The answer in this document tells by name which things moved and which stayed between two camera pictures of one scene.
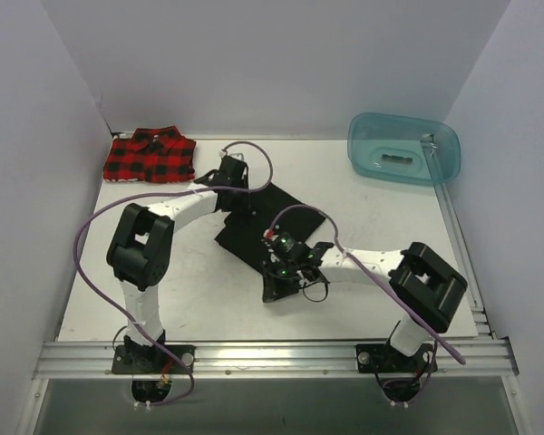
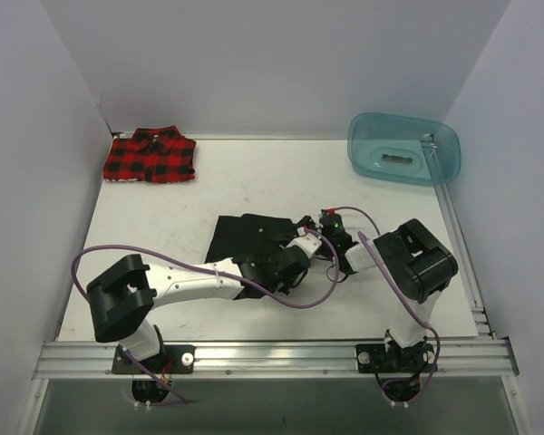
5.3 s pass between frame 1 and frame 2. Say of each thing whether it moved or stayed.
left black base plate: stayed
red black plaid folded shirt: stayed
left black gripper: moved
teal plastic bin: stayed
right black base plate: stayed
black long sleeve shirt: moved
